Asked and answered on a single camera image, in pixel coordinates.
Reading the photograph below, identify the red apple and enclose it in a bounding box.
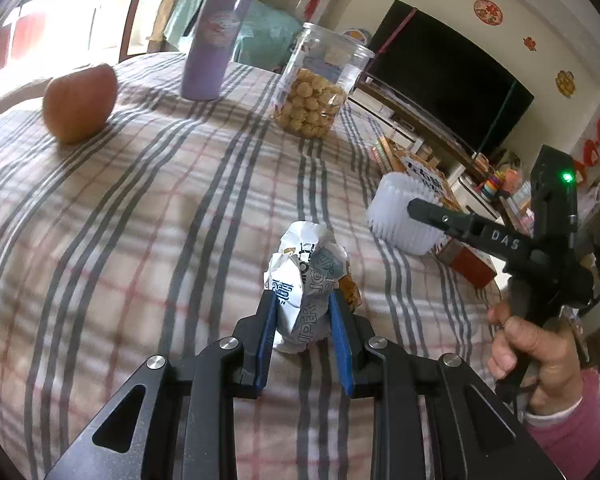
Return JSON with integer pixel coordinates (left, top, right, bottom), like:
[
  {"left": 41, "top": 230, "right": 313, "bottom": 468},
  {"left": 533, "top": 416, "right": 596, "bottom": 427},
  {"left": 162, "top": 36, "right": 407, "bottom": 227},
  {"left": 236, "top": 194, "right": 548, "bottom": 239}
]
[{"left": 42, "top": 62, "right": 119, "bottom": 145}]

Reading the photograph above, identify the balcony sliding glass door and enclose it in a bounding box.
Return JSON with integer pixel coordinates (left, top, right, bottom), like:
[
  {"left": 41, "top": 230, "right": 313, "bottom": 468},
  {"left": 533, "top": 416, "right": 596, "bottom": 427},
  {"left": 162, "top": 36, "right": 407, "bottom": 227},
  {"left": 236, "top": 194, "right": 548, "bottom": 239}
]
[{"left": 0, "top": 0, "right": 181, "bottom": 81}]

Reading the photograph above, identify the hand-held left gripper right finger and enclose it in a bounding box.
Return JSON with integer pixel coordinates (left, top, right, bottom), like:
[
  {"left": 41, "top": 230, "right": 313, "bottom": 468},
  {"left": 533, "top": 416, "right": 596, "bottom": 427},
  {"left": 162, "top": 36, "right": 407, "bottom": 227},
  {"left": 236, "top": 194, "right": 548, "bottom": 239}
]
[{"left": 327, "top": 290, "right": 566, "bottom": 480}]

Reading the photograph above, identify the yellow figure wall decal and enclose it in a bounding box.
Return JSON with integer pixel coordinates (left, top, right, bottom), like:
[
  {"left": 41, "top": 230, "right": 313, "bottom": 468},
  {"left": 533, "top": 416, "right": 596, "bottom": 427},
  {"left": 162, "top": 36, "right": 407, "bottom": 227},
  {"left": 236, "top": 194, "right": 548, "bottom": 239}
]
[{"left": 555, "top": 70, "right": 577, "bottom": 98}]

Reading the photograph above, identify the red cardboard box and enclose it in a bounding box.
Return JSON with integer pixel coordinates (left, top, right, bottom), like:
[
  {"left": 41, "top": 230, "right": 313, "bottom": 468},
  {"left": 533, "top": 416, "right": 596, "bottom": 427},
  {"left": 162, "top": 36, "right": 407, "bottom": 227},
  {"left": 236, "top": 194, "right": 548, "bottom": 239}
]
[{"left": 432, "top": 237, "right": 498, "bottom": 290}]

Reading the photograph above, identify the teal covered sofa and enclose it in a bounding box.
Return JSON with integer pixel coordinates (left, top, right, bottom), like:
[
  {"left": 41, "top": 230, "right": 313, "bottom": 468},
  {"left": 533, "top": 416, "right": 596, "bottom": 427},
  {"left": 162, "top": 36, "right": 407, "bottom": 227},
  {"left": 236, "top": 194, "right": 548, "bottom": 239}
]
[{"left": 162, "top": 0, "right": 306, "bottom": 68}]

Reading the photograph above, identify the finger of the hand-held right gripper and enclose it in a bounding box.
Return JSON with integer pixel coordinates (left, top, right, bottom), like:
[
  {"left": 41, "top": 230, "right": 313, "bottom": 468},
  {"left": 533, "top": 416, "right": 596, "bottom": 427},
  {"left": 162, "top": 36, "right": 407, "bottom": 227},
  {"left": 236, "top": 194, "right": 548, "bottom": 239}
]
[{"left": 407, "top": 197, "right": 496, "bottom": 246}]

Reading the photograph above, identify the black television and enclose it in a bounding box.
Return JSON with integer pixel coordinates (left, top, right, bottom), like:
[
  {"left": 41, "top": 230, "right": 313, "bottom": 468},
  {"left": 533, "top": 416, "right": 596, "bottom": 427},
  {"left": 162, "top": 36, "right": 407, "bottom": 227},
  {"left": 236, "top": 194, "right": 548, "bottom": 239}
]
[{"left": 365, "top": 0, "right": 536, "bottom": 156}]

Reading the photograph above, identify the person's right hand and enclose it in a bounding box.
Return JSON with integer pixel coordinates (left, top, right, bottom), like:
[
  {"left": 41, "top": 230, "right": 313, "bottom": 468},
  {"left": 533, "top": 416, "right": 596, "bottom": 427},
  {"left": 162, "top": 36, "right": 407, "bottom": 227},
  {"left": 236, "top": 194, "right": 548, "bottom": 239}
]
[{"left": 486, "top": 302, "right": 586, "bottom": 416}]

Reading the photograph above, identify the white snack wrapper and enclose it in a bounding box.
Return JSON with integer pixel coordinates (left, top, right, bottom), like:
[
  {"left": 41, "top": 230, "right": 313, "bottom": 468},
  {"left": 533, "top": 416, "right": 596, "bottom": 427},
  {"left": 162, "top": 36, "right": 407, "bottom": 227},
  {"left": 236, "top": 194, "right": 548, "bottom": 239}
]
[{"left": 263, "top": 220, "right": 362, "bottom": 356}]

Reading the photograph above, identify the white ribbed cup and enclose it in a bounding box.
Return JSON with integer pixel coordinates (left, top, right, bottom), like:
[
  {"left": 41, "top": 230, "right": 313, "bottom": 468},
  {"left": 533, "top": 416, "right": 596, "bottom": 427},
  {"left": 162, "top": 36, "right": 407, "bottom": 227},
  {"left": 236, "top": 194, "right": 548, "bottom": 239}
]
[{"left": 366, "top": 171, "right": 453, "bottom": 256}]

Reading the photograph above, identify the clear jar of snack balls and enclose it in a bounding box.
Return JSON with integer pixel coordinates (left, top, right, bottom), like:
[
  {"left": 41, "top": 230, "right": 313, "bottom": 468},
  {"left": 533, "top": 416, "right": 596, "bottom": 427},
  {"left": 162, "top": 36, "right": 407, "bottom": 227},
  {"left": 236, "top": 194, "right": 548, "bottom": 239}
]
[{"left": 271, "top": 21, "right": 376, "bottom": 140}]

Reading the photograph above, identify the round red wall decal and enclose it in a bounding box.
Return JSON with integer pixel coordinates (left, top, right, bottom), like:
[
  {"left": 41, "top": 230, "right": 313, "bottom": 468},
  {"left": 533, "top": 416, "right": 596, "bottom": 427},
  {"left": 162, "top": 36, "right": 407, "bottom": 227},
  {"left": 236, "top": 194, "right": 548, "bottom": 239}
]
[{"left": 473, "top": 0, "right": 503, "bottom": 26}]

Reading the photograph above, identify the white television cabinet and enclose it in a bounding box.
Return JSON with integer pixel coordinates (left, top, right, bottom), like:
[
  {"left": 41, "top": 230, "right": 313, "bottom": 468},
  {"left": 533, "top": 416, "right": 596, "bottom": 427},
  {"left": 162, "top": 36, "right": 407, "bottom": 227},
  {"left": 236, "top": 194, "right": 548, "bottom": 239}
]
[{"left": 347, "top": 72, "right": 486, "bottom": 181}]

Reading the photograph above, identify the purple drinking bottle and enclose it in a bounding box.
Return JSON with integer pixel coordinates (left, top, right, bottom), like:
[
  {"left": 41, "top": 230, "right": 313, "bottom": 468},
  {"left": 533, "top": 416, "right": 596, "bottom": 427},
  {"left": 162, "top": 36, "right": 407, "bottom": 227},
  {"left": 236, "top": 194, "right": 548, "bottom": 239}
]
[{"left": 180, "top": 0, "right": 262, "bottom": 102}]

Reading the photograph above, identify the person's right forearm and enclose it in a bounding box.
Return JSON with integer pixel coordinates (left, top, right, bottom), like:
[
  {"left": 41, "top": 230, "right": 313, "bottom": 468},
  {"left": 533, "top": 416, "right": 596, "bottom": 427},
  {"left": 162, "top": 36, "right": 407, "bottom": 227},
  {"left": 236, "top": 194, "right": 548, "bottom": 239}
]
[{"left": 522, "top": 367, "right": 600, "bottom": 480}]

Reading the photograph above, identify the orange picture book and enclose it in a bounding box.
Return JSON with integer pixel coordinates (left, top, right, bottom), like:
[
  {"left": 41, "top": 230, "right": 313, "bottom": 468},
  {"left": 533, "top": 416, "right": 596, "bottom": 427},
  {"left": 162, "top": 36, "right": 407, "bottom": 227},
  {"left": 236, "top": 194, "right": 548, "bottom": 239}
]
[{"left": 372, "top": 135, "right": 463, "bottom": 211}]

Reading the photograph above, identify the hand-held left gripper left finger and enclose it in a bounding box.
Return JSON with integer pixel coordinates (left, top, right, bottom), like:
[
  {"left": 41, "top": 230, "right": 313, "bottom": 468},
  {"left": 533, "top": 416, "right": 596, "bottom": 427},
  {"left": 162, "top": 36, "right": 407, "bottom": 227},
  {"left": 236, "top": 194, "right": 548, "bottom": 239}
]
[{"left": 45, "top": 290, "right": 281, "bottom": 480}]

